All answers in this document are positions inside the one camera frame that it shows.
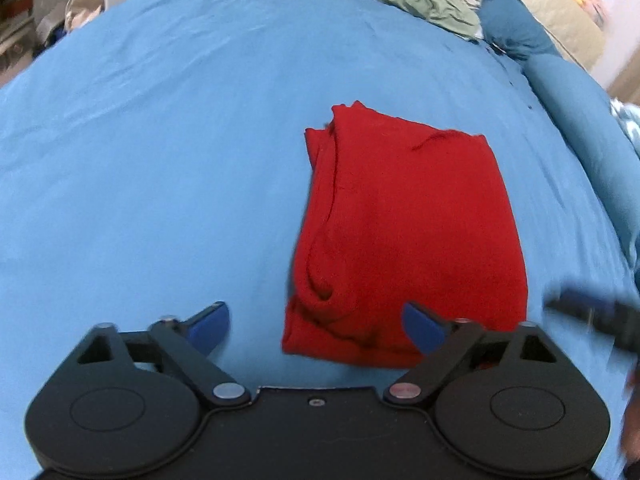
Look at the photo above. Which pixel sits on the white cluttered shelf unit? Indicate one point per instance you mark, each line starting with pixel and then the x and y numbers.
pixel 22 15

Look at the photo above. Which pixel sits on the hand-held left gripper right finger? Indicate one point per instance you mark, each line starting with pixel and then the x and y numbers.
pixel 424 329

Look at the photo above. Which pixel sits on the light blue pillow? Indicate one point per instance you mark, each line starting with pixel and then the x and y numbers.
pixel 585 135

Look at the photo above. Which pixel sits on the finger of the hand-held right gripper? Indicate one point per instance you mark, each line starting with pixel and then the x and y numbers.
pixel 590 310

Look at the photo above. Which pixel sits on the beige bag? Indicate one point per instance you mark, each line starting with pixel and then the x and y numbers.
pixel 85 7

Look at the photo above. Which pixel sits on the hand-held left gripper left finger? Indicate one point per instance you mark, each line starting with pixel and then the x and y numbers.
pixel 210 327

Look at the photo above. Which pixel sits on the red knit sweater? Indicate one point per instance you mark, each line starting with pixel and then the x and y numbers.
pixel 405 240

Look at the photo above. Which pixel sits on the cream quilted headboard cover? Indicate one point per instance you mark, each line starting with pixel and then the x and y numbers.
pixel 530 5

